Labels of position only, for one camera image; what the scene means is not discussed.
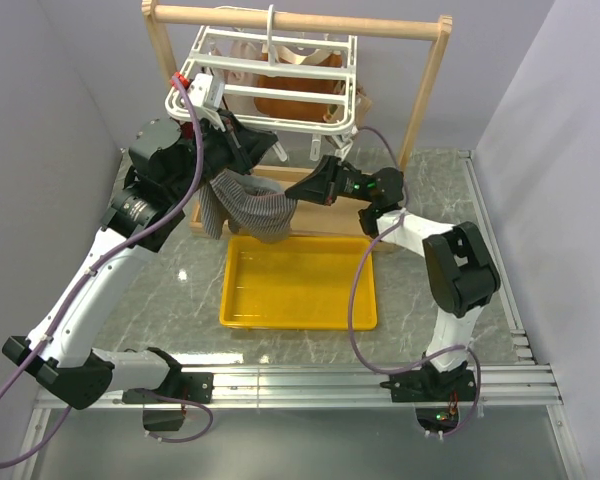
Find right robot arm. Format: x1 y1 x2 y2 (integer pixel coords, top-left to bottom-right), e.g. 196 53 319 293
285 156 501 403

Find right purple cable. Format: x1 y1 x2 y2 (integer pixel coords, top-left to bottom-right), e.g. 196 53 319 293
347 125 481 437

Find aluminium mounting rail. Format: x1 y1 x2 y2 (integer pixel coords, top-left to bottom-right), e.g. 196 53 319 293
13 365 585 479

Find orange underwear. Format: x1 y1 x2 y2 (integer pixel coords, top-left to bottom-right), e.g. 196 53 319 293
252 49 344 121

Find white plastic clip hanger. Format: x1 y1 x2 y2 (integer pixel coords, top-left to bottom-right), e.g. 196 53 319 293
165 7 361 161

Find grey striped underwear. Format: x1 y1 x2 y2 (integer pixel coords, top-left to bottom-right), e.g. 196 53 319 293
198 170 297 244

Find yellow plastic tray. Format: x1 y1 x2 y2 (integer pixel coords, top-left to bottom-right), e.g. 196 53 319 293
219 236 370 331

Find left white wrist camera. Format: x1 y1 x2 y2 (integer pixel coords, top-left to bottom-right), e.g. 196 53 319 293
171 72 225 131

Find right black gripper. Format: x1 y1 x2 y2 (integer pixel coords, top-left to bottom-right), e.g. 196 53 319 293
286 156 377 207

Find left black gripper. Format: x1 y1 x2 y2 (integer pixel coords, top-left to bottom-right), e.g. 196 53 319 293
170 107 278 202

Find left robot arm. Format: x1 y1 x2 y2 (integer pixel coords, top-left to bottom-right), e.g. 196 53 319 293
3 111 278 410

